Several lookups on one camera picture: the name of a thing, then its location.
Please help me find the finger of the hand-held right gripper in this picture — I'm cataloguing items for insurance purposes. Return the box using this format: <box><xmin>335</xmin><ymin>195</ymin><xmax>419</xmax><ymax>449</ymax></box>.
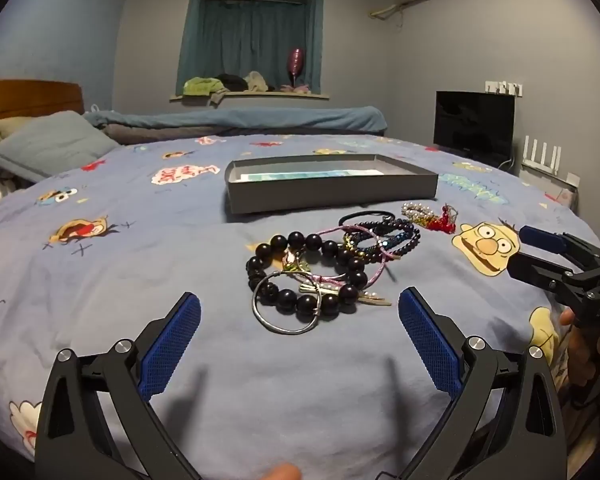
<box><xmin>507</xmin><ymin>251</ymin><xmax>588</xmax><ymax>303</ymax></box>
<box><xmin>519</xmin><ymin>226</ymin><xmax>600</xmax><ymax>273</ymax></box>

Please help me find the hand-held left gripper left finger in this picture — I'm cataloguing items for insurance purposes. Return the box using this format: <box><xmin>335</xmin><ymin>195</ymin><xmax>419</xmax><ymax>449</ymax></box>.
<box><xmin>34</xmin><ymin>291</ymin><xmax>203</xmax><ymax>480</ymax></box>

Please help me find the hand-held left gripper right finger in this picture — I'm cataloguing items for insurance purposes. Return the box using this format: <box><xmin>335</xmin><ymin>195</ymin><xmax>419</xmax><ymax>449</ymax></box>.
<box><xmin>377</xmin><ymin>286</ymin><xmax>568</xmax><ymax>480</ymax></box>

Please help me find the gold pearl hair clip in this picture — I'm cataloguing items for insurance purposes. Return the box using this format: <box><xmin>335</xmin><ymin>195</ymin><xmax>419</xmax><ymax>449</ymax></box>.
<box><xmin>297</xmin><ymin>282</ymin><xmax>393</xmax><ymax>307</ymax></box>

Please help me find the pink cord bracelet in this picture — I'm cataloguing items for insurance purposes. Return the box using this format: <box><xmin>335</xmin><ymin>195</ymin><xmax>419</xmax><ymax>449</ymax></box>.
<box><xmin>282</xmin><ymin>225</ymin><xmax>403</xmax><ymax>286</ymax></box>

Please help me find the red bead ornament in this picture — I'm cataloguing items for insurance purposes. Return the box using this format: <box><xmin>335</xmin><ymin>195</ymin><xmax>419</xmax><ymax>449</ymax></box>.
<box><xmin>422</xmin><ymin>205</ymin><xmax>458</xmax><ymax>235</ymax></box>

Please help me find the purple bead bracelet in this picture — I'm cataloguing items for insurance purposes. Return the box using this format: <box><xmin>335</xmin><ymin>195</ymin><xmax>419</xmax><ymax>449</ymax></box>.
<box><xmin>347</xmin><ymin>219</ymin><xmax>423</xmax><ymax>265</ymax></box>

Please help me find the blue bead bracelet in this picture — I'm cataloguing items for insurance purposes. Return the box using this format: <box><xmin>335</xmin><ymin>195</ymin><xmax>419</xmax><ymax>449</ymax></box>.
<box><xmin>352</xmin><ymin>232</ymin><xmax>406</xmax><ymax>256</ymax></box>

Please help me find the silver bangle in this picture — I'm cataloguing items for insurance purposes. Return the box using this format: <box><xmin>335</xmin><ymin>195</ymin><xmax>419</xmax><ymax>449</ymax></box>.
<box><xmin>251</xmin><ymin>271</ymin><xmax>326</xmax><ymax>335</ymax></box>

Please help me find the pearl and gold bracelet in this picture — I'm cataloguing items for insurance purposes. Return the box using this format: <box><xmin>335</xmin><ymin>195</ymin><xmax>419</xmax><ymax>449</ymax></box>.
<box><xmin>401</xmin><ymin>202</ymin><xmax>438</xmax><ymax>226</ymax></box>

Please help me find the dark hair tie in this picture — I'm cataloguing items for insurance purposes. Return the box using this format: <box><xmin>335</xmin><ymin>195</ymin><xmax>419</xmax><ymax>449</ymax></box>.
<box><xmin>339</xmin><ymin>210</ymin><xmax>396</xmax><ymax>228</ymax></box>

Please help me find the black large bead bracelet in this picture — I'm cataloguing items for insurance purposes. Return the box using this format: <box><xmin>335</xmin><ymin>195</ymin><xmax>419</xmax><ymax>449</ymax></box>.
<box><xmin>246</xmin><ymin>231</ymin><xmax>370</xmax><ymax>322</ymax></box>

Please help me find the grey cardboard box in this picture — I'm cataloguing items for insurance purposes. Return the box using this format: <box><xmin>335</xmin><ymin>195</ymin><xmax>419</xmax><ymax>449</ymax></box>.
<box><xmin>225</xmin><ymin>154</ymin><xmax>439</xmax><ymax>216</ymax></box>

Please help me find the person's right hand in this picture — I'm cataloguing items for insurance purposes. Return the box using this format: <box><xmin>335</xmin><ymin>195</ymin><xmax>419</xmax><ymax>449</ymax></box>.
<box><xmin>559</xmin><ymin>307</ymin><xmax>600</xmax><ymax>391</ymax></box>

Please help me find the person's left hand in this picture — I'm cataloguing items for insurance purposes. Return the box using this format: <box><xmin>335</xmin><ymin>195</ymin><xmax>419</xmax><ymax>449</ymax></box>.
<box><xmin>258</xmin><ymin>462</ymin><xmax>302</xmax><ymax>480</ymax></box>

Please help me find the blue cartoon printed bed sheet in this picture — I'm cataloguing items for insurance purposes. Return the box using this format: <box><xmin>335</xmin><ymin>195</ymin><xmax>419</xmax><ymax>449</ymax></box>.
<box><xmin>0</xmin><ymin>132</ymin><xmax>600</xmax><ymax>480</ymax></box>

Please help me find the white router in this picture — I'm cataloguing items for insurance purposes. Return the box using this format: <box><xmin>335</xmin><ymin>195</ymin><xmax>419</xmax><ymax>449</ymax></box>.
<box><xmin>520</xmin><ymin>135</ymin><xmax>581</xmax><ymax>186</ymax></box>

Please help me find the black monitor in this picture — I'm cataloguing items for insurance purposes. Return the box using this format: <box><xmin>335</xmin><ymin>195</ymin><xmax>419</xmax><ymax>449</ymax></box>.
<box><xmin>433</xmin><ymin>90</ymin><xmax>517</xmax><ymax>168</ymax></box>

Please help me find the grey blanket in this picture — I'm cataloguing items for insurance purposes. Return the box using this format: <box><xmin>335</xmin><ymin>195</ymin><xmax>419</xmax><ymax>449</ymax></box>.
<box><xmin>102</xmin><ymin>125</ymin><xmax>231</xmax><ymax>147</ymax></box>

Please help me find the grey-blue pillow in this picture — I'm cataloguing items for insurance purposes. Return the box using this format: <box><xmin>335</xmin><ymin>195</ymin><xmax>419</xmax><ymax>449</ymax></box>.
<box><xmin>0</xmin><ymin>111</ymin><xmax>123</xmax><ymax>183</ymax></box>

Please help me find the blue blanket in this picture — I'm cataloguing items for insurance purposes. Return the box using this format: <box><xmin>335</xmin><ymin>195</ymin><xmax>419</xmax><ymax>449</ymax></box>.
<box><xmin>82</xmin><ymin>106</ymin><xmax>388</xmax><ymax>143</ymax></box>

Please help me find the green cloth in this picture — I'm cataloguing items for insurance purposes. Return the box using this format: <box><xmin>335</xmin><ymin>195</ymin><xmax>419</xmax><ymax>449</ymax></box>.
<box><xmin>182</xmin><ymin>77</ymin><xmax>228</xmax><ymax>97</ymax></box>

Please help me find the black cloth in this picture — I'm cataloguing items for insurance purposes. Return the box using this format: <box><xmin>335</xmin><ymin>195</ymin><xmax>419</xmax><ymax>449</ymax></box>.
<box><xmin>215</xmin><ymin>73</ymin><xmax>251</xmax><ymax>92</ymax></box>

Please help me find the beige cloth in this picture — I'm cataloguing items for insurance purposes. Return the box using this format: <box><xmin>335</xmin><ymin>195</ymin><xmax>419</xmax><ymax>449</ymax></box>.
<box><xmin>244</xmin><ymin>71</ymin><xmax>271</xmax><ymax>93</ymax></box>

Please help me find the wooden headboard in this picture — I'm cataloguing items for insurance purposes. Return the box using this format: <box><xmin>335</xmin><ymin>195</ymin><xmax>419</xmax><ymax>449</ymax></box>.
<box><xmin>0</xmin><ymin>79</ymin><xmax>86</xmax><ymax>133</ymax></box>

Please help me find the teal curtain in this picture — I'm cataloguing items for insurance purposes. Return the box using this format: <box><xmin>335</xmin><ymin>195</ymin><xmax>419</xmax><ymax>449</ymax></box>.
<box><xmin>177</xmin><ymin>0</ymin><xmax>326</xmax><ymax>96</ymax></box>

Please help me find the white wall hook rack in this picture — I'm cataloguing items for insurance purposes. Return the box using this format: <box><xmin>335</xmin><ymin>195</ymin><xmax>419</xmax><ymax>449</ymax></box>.
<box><xmin>485</xmin><ymin>80</ymin><xmax>524</xmax><ymax>96</ymax></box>

